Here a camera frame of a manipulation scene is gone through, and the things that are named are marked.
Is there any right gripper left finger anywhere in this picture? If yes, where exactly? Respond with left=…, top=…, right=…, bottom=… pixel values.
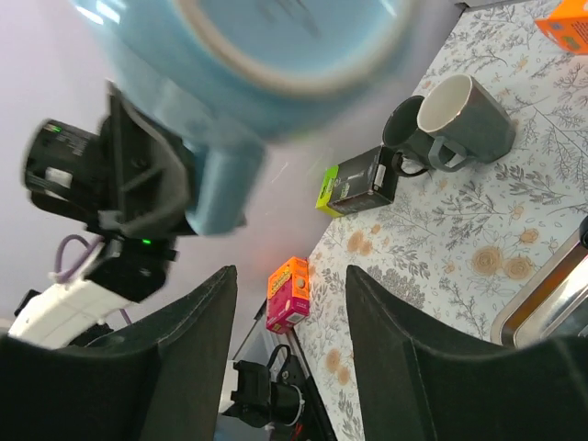
left=1, top=266, right=237, bottom=440

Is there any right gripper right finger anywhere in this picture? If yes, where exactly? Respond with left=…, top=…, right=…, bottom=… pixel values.
left=345, top=266, right=587, bottom=440

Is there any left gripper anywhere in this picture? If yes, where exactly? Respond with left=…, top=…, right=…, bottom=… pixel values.
left=23, top=84, right=196, bottom=239

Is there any light blue faceted mug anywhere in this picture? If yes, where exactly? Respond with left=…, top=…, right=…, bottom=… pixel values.
left=74, top=1, right=419, bottom=235

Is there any dark teal mug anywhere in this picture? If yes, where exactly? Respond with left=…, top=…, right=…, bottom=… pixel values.
left=382, top=96, right=433, bottom=177

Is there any dark grey mug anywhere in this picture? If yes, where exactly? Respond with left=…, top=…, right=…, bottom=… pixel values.
left=416, top=73, right=516, bottom=173

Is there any orange pink sponge box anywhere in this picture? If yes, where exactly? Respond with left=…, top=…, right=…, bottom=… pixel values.
left=266, top=256, right=310, bottom=334

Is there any steel tray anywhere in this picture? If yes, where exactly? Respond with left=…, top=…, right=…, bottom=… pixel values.
left=490, top=232, right=587, bottom=348

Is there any green black box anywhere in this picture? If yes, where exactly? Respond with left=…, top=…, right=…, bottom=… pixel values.
left=315, top=146, right=398, bottom=218

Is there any orange box at back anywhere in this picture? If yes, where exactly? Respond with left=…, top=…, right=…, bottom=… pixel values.
left=535, top=0, right=588, bottom=55

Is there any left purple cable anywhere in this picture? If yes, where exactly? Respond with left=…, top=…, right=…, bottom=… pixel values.
left=48, top=233, right=134, bottom=325

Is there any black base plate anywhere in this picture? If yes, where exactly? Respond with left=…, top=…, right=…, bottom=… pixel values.
left=219, top=327, right=336, bottom=440

